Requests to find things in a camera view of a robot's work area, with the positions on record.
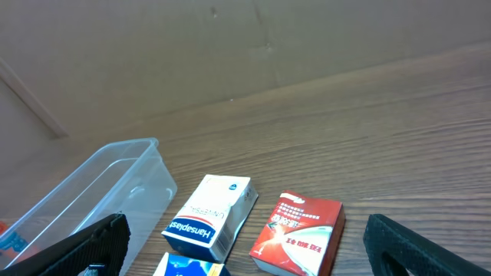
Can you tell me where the clear plastic container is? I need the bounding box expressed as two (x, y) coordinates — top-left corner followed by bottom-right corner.
(6, 138), (177, 274)

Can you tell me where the orange tube white cap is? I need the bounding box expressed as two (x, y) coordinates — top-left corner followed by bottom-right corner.
(1, 222), (40, 266)

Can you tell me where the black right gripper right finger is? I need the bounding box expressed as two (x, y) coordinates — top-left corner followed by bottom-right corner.
(363, 214), (490, 276)

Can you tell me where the blue yellow VapoDrops packet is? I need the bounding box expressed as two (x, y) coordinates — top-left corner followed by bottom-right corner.
(153, 252), (230, 276)

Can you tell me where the red white medicine box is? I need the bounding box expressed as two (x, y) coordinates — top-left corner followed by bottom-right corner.
(249, 190), (346, 276)

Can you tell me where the white blue Hansaplast box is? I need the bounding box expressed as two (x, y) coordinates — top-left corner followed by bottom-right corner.
(162, 174), (259, 263)

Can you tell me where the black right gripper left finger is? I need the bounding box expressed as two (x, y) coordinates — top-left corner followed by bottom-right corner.
(1, 213), (130, 276)

